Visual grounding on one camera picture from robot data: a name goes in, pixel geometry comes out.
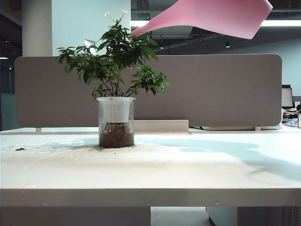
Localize pink plastic watering can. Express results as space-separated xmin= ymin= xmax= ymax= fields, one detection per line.
xmin=130 ymin=0 xmax=273 ymax=40

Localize green plant in clear pot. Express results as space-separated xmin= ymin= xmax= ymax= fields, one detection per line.
xmin=55 ymin=9 xmax=171 ymax=149

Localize grey fabric desk divider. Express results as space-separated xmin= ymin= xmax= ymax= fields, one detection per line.
xmin=14 ymin=54 xmax=283 ymax=129

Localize white flat desk device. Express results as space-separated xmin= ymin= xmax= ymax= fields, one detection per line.
xmin=203 ymin=124 xmax=283 ymax=131

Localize computer monitor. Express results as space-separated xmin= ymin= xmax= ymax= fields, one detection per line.
xmin=281 ymin=87 xmax=293 ymax=108

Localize white round column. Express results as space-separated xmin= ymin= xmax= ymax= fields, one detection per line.
xmin=21 ymin=0 xmax=52 ymax=57

